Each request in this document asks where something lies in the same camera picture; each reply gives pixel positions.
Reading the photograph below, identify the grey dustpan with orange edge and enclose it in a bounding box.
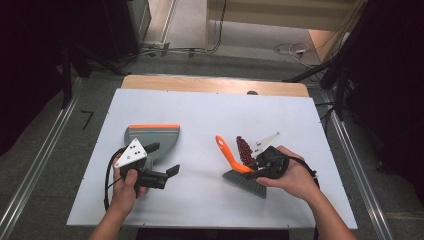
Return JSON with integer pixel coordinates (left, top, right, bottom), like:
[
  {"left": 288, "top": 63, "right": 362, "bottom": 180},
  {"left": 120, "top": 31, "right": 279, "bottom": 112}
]
[{"left": 123, "top": 123, "right": 181, "bottom": 171}]

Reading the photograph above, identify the aluminium floor rail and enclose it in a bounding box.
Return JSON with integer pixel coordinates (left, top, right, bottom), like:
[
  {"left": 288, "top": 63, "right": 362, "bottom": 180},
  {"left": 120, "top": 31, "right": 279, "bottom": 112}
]
[
  {"left": 0, "top": 77, "right": 85, "bottom": 240},
  {"left": 320, "top": 89, "right": 396, "bottom": 240}
]

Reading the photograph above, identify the dark curtain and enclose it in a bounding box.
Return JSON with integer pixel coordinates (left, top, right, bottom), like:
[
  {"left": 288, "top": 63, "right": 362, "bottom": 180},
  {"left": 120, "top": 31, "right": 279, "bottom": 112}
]
[
  {"left": 0, "top": 0, "right": 141, "bottom": 156},
  {"left": 328, "top": 0, "right": 424, "bottom": 203}
]

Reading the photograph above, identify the orange-handled grey brush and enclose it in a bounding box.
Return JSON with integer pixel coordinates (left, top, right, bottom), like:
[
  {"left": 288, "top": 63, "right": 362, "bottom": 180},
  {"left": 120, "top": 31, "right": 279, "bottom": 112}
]
[{"left": 215, "top": 134, "right": 268, "bottom": 200}]

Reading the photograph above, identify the black metal stand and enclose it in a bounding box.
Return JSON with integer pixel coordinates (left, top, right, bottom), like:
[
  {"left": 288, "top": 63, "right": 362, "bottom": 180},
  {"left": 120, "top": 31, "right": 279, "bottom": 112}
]
[
  {"left": 282, "top": 54, "right": 353, "bottom": 122},
  {"left": 60, "top": 42, "right": 129, "bottom": 110}
]

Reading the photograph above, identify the beige wooden shelf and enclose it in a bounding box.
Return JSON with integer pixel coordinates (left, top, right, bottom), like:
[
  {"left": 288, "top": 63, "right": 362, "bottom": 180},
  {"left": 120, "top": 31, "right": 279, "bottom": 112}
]
[{"left": 205, "top": 0, "right": 368, "bottom": 33}]

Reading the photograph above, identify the person's right hand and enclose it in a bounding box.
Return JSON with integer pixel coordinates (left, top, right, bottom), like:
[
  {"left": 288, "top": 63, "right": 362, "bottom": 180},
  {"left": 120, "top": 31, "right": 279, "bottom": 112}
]
[{"left": 255, "top": 145, "right": 322, "bottom": 203}]

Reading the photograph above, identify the pile of red beans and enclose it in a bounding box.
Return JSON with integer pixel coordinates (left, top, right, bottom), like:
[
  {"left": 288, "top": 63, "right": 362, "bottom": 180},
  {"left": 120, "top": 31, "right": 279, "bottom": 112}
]
[{"left": 235, "top": 135, "right": 257, "bottom": 167}]

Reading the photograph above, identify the brown wooden panel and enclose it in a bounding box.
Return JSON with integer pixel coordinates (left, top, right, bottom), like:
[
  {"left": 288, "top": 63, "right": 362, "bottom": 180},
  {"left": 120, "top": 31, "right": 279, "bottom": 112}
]
[{"left": 307, "top": 28, "right": 339, "bottom": 64}]

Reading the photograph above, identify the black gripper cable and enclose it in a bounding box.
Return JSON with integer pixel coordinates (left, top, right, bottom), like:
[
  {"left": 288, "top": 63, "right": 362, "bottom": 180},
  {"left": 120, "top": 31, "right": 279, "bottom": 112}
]
[
  {"left": 103, "top": 149, "right": 126, "bottom": 213},
  {"left": 287, "top": 155, "right": 322, "bottom": 190}
]

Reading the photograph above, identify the black hanging cable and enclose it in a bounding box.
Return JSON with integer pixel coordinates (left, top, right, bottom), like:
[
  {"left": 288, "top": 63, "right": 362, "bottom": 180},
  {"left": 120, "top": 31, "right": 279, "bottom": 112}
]
[{"left": 209, "top": 0, "right": 229, "bottom": 54}]

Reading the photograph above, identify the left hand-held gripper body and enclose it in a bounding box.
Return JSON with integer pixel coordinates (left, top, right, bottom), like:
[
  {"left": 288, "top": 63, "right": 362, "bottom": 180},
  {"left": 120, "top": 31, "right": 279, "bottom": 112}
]
[{"left": 114, "top": 138, "right": 168, "bottom": 193}]

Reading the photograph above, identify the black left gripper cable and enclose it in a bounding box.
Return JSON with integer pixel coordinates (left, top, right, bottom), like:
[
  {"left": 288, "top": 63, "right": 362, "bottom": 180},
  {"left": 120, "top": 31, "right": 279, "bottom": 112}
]
[{"left": 103, "top": 149, "right": 126, "bottom": 213}]

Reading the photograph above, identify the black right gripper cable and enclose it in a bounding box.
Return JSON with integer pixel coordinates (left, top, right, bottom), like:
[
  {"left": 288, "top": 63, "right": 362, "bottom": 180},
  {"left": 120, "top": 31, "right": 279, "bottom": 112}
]
[{"left": 287, "top": 155, "right": 322, "bottom": 190}]

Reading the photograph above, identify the grey cabinet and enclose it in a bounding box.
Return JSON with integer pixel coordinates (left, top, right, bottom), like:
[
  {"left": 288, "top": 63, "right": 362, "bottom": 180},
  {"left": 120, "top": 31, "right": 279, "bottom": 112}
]
[{"left": 127, "top": 0, "right": 153, "bottom": 45}]

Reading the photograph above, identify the white board sheet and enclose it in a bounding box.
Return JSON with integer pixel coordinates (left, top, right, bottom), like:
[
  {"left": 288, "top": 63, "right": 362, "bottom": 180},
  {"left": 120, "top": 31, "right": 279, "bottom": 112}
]
[{"left": 65, "top": 87, "right": 359, "bottom": 231}]

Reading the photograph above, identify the wooden table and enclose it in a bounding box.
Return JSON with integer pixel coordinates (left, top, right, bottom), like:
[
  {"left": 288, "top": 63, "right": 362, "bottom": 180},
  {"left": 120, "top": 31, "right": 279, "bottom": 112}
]
[{"left": 120, "top": 74, "right": 311, "bottom": 99}]

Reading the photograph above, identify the grey power strip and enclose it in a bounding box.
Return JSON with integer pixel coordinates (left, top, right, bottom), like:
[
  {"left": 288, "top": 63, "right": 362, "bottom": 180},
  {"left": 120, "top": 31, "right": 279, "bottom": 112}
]
[{"left": 142, "top": 41, "right": 171, "bottom": 56}]

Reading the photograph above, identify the white floor cable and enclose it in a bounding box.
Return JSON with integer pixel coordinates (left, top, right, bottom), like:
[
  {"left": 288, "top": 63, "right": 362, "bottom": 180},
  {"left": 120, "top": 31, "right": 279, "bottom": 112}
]
[{"left": 273, "top": 42, "right": 322, "bottom": 70}]

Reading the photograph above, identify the person's left hand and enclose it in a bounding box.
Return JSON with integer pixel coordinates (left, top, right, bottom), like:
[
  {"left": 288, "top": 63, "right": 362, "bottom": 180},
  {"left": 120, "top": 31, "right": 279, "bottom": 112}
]
[{"left": 109, "top": 156, "right": 148, "bottom": 215}]

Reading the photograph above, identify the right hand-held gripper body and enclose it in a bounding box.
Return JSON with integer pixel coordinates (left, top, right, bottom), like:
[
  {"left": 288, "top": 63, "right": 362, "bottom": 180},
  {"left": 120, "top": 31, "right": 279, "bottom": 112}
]
[{"left": 251, "top": 131, "right": 291, "bottom": 180}]

